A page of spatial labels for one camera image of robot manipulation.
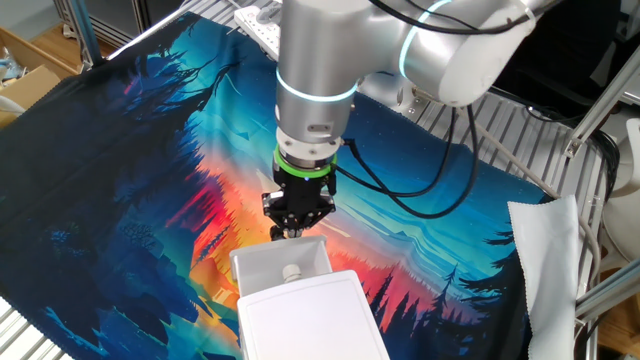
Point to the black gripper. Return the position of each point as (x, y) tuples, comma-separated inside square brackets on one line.
[(305, 195)]

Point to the white plastic box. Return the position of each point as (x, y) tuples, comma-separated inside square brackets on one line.
[(265, 262)]

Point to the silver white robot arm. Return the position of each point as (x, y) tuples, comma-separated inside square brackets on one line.
[(320, 50)]

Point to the white box lid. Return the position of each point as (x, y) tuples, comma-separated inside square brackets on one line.
[(312, 325)]

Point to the colourful forest sunset cloth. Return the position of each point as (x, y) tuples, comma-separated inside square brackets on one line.
[(125, 200)]

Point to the white power strip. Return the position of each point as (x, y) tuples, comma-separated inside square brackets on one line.
[(260, 30)]

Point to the white cloth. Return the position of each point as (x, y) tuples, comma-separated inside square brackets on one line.
[(545, 260)]

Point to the brown cardboard box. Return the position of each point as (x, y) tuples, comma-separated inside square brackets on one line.
[(30, 85)]

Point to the white curved object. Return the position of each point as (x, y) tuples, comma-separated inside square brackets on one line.
[(10, 104)]

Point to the person in black shirt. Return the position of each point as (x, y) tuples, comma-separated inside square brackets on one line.
[(565, 50)]

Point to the white moulded plastic object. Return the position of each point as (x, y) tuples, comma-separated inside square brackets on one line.
[(625, 220)]

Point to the aluminium frame post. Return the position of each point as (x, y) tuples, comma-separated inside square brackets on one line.
[(150, 30), (85, 30), (610, 292), (600, 105)]

